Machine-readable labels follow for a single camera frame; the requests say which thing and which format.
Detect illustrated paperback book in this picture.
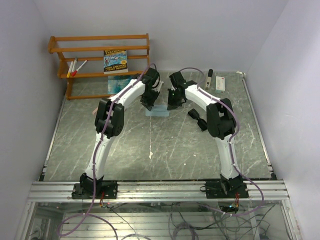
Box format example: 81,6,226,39
103,50,129,75

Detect light blue cleaning cloth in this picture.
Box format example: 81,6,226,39
145,105,170,117

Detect grey marker pen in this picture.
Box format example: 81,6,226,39
71,57,78,73

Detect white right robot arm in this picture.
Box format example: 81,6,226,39
167,71,243,198

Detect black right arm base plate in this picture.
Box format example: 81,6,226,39
204,180,249,199

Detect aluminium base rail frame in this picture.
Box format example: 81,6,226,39
17,180,302,240

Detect wooden shelf rack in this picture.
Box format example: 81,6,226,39
47,33,150,100

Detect red marker pen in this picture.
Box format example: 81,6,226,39
71,60,87,77

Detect blue cover book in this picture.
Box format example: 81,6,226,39
107,75,132,95

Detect white small carton box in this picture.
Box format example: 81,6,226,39
215,76,225,94

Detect yellow marker pen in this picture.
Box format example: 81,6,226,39
66,61,74,78

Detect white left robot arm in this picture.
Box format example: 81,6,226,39
79,67,163,199

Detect tangled floor cables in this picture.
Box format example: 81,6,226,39
99,199,278,240

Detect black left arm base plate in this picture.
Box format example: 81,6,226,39
71,180,118,200

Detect black sunglasses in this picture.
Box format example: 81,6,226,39
187,108,208,132

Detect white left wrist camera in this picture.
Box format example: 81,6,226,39
152,80,164,93

